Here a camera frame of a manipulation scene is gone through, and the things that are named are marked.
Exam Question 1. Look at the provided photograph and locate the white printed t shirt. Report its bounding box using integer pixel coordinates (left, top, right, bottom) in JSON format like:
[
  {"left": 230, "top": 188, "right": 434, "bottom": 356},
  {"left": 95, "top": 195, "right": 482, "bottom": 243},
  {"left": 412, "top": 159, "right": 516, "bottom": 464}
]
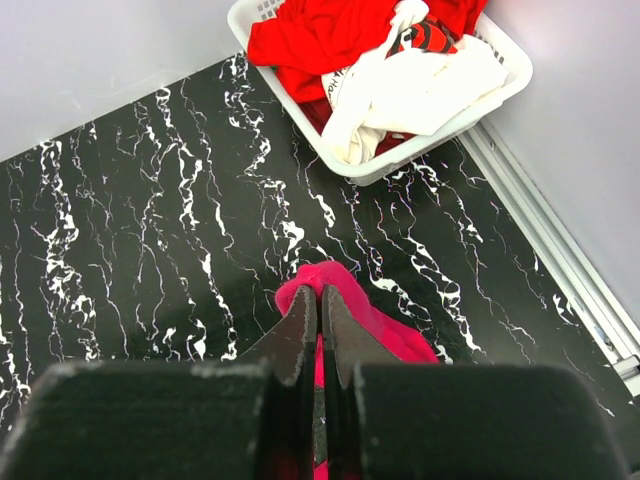
[{"left": 321, "top": 1, "right": 508, "bottom": 165}]

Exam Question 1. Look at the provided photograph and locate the white plastic laundry basket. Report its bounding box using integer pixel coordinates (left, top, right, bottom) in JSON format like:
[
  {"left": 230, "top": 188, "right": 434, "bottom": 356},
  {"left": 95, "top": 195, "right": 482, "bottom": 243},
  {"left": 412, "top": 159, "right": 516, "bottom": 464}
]
[{"left": 228, "top": 1, "right": 533, "bottom": 186}]

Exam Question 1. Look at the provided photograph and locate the magenta pink t shirt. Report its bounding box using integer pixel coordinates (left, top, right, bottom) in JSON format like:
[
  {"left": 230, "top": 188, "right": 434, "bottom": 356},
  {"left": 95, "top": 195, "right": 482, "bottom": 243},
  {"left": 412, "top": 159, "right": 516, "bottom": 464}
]
[{"left": 275, "top": 261, "right": 439, "bottom": 479}]

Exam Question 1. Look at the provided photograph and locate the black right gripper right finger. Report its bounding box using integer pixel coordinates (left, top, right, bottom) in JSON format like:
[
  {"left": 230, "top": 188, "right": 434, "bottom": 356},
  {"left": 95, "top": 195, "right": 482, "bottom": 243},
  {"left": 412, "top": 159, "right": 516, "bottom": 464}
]
[{"left": 321, "top": 286, "right": 630, "bottom": 479}]

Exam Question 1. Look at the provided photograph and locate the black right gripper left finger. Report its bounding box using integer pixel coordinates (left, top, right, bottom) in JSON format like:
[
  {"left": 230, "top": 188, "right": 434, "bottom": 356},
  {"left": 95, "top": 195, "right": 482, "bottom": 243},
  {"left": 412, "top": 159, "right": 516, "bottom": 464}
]
[{"left": 1, "top": 287, "right": 317, "bottom": 479}]

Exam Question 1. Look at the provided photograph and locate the red t shirt in basket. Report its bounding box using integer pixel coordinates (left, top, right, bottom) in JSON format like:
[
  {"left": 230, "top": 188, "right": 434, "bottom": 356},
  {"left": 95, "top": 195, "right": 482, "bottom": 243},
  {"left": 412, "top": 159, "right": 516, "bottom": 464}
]
[{"left": 246, "top": 0, "right": 491, "bottom": 156}]

